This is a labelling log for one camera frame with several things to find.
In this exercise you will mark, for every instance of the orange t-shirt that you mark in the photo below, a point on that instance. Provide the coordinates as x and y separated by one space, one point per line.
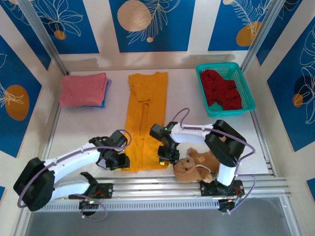
147 98

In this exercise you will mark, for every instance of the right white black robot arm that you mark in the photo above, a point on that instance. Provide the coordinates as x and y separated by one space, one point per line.
221 145

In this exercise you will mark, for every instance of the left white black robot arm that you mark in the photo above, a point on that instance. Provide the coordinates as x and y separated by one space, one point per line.
73 157

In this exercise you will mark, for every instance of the brown teddy bear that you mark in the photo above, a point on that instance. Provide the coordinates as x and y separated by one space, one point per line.
194 164

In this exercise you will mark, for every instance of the blue folded t-shirt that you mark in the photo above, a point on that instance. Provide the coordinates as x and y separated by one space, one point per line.
103 104

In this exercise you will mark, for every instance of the lavender printed folded t-shirt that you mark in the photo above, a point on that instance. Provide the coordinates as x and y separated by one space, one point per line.
109 84

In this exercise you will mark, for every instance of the pink folded t-shirt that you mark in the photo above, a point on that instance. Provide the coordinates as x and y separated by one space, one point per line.
83 88

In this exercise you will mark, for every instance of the dark red t-shirt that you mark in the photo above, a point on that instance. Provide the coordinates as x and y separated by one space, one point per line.
221 91

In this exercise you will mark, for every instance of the teal plastic basket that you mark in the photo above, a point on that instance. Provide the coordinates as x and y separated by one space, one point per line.
246 98

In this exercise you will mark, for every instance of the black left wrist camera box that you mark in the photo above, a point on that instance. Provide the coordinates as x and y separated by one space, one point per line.
118 138

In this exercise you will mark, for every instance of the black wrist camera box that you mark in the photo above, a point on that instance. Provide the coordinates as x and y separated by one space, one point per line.
118 138
158 131

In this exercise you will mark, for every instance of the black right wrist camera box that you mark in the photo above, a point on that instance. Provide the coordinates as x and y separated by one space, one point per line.
158 131

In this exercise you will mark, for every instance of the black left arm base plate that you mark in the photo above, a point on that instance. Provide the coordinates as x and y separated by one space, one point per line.
105 190

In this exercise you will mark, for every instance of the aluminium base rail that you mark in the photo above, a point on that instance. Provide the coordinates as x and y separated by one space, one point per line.
157 189

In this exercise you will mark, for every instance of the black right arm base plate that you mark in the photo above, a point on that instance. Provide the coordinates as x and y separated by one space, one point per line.
209 190

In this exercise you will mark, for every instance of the aluminium frame post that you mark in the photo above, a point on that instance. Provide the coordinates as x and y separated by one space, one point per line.
263 34
41 34

